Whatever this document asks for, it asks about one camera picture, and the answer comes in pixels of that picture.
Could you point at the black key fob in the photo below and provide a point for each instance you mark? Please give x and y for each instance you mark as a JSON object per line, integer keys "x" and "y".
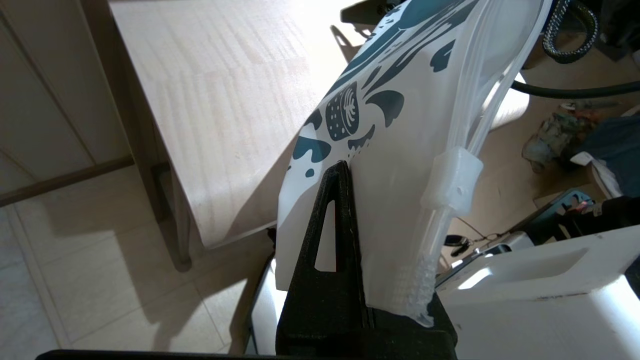
{"x": 456, "y": 241}

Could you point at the dark blue fabric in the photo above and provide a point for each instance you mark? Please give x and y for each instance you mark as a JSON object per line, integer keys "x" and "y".
{"x": 620, "y": 150}

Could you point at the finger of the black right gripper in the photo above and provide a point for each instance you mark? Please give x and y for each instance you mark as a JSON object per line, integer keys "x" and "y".
{"x": 365, "y": 12}

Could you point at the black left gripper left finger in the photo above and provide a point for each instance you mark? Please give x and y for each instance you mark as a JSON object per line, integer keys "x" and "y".
{"x": 320, "y": 310}

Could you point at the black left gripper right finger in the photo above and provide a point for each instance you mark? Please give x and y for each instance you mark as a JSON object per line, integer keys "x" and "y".
{"x": 400, "y": 335}

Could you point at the crumpled grey cloth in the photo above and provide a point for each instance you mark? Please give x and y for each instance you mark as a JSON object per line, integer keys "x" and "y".
{"x": 555, "y": 135}

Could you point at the white robot housing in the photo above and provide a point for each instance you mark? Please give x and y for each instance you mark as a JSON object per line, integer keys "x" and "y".
{"x": 550, "y": 310}

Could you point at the white floral zip pouch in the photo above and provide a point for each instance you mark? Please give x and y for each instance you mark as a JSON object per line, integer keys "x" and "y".
{"x": 400, "y": 175}

